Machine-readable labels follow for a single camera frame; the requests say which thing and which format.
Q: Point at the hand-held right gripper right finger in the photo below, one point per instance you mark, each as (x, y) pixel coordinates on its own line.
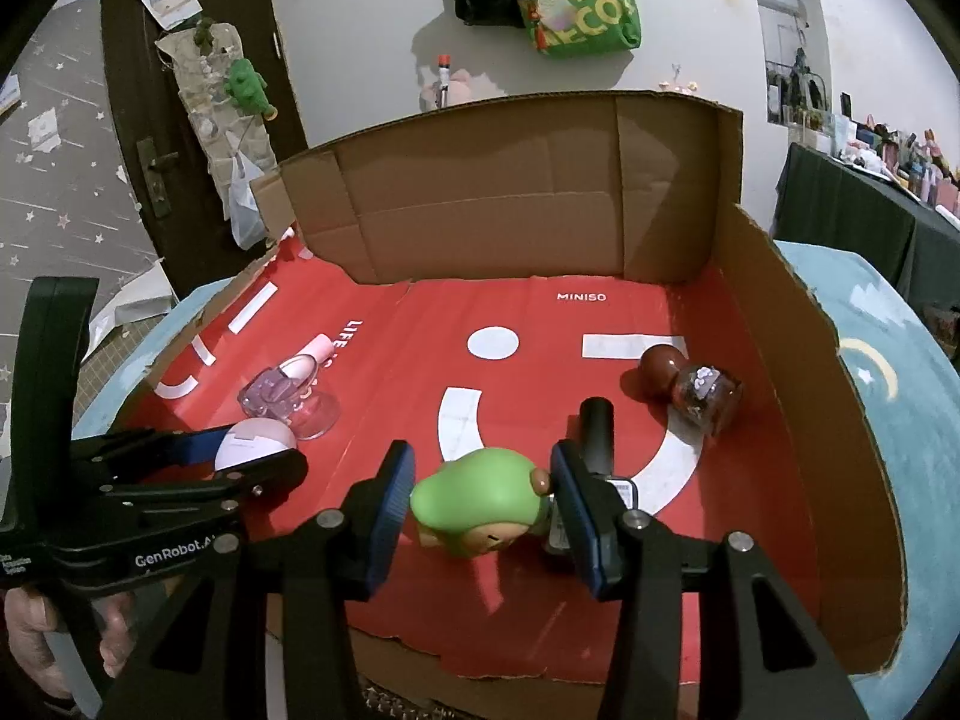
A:
(577, 517)

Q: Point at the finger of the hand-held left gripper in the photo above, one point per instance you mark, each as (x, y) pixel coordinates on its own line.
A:
(262, 476)
(195, 446)

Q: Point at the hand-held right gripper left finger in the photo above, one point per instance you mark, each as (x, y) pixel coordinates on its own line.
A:
(390, 517)

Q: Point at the lilac earbuds case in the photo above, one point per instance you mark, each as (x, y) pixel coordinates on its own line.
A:
(251, 446)

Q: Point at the clear glass cup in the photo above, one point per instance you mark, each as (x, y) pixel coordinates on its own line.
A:
(319, 420)

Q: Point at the green and yellow toy figure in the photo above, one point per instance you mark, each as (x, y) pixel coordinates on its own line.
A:
(472, 495)

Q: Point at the purple nail polish bottle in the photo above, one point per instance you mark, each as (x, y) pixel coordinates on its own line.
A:
(270, 390)

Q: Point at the dark green nail polish bottle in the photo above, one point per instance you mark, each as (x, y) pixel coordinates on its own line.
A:
(596, 427)

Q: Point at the brown round-cap bottle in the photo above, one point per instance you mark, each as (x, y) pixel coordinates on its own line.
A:
(664, 371)

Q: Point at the cardboard box with red lining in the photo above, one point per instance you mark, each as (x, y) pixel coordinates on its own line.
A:
(525, 315)

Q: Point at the person's left hand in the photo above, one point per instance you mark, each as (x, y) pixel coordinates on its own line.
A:
(116, 634)

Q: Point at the white crumpled paper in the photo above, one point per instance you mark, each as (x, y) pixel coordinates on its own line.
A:
(127, 307)

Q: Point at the clear plastic bag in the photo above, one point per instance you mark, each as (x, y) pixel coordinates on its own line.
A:
(244, 202)

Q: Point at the hanging fabric organizer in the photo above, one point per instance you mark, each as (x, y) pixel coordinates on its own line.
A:
(210, 112)

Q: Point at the dark brown door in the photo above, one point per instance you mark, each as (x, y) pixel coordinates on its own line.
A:
(127, 90)

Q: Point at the green plush toy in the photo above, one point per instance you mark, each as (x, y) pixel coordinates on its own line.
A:
(247, 86)

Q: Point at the table with dark cloth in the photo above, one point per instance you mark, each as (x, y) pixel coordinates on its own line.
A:
(847, 217)

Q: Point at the white tube with red tip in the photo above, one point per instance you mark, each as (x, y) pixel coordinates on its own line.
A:
(445, 82)

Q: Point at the row of small desk items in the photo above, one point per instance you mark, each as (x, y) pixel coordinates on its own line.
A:
(862, 139)

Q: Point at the hanging dark clothes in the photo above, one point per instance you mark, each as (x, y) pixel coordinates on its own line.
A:
(799, 79)

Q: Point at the green tote bag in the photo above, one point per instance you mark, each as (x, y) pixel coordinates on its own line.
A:
(592, 7)

